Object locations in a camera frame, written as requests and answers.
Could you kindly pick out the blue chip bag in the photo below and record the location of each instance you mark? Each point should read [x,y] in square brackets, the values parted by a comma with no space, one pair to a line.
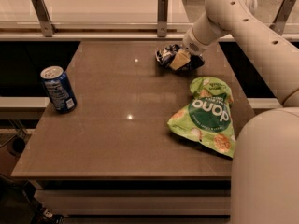
[166,55]

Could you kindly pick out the green chip bag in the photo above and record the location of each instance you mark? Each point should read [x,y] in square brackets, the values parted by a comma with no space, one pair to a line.
[207,119]

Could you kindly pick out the right metal railing bracket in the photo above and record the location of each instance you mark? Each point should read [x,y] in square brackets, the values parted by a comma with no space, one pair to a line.
[284,11]

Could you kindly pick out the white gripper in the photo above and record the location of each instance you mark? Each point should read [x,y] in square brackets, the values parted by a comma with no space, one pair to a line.
[192,44]

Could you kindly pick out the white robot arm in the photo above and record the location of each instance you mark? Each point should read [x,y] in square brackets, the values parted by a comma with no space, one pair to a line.
[265,167]

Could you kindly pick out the left metal railing bracket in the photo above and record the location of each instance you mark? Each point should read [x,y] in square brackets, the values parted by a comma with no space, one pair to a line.
[47,28]

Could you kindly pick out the blue pepsi can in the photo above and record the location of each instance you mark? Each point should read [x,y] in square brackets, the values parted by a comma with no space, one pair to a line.
[58,88]

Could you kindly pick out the middle metal railing bracket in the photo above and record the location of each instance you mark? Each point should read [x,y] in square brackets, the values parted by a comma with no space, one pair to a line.
[162,15]

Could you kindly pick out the metal railing bracket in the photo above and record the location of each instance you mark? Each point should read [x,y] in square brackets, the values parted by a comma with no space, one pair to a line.
[284,11]
[47,28]
[162,15]

